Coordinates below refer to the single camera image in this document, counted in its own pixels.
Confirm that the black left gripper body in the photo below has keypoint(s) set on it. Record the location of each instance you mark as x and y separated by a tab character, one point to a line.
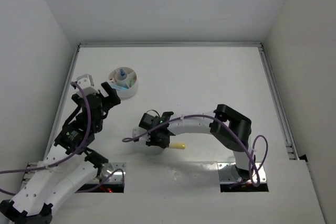
98	125

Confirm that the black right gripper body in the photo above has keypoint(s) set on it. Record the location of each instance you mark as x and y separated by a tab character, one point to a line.
156	140

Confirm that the blue highlighter marker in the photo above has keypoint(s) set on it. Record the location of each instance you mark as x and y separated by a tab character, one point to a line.
117	87

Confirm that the yellow highlighter marker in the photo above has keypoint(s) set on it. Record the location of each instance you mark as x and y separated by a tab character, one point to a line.
179	146

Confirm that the white round divided organizer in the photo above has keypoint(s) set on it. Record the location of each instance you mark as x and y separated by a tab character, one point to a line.
123	95

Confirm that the clear blue-capped glue bottle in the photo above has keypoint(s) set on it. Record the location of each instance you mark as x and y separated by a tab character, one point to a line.
121	74

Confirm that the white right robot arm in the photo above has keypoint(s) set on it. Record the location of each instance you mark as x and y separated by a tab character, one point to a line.
229	127

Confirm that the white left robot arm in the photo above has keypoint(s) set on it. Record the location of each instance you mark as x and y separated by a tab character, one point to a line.
70	162

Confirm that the green marker in organizer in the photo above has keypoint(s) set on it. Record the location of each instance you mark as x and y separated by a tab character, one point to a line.
132	82

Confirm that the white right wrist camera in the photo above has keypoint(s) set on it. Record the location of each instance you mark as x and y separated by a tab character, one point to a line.
139	131

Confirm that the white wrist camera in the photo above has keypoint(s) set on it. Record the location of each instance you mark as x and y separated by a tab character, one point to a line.
139	131
85	82

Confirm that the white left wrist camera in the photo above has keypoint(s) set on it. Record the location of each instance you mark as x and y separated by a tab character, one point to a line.
85	82

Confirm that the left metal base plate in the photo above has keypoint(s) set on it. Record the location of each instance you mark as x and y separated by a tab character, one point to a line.
113	172

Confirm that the metal base plate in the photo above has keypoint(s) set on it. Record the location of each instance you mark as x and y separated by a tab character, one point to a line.
229	175
113	172

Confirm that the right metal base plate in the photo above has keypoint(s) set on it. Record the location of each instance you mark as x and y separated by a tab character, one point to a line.
229	175

